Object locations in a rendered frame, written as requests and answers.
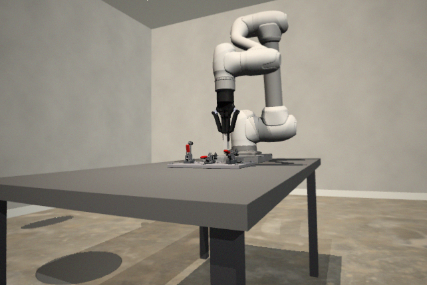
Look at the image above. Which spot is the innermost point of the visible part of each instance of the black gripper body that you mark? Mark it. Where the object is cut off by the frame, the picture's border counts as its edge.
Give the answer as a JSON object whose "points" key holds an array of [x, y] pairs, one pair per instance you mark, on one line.
{"points": [[225, 98]]}

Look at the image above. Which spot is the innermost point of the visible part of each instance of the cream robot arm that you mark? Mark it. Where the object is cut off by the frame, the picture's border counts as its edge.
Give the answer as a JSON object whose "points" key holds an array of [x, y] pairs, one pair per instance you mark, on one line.
{"points": [[275, 123]]}

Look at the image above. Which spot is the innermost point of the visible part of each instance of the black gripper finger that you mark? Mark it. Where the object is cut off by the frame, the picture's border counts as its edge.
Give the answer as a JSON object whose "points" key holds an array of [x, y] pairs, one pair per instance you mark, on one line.
{"points": [[229, 128], [220, 125]]}

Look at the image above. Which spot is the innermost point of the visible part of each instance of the red-handled toggle clamp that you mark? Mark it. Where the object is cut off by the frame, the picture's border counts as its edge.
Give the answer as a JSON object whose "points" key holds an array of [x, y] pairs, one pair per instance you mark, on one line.
{"points": [[209, 158]]}

